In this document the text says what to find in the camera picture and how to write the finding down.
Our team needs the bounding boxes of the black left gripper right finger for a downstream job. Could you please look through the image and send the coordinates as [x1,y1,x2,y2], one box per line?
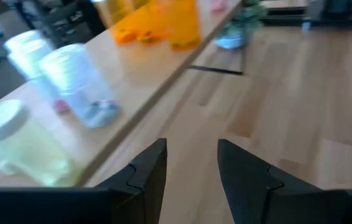
[218,139,352,224]

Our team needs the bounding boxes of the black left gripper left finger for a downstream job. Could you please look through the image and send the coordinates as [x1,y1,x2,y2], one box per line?
[0,138,168,224]

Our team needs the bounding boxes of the yellow medicine bottle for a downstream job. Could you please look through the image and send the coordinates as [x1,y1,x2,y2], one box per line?
[0,99,75,187]

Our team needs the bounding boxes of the clear medicine bottle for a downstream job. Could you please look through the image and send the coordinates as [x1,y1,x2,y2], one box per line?
[3,29,44,54]
[7,39,71,113]
[39,42,121,129]

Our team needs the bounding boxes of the pink medicine bottle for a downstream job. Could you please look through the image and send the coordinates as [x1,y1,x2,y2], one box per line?
[210,0,229,13]

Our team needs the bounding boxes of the wooden shelf black legs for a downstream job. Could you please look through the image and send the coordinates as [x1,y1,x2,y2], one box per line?
[0,0,246,188]

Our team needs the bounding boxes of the green artificial potted plant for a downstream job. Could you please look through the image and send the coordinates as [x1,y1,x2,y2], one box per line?
[215,0,269,50]

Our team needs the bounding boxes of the black aluminium table frame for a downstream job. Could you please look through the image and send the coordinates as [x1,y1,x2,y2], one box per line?
[261,6,352,28]

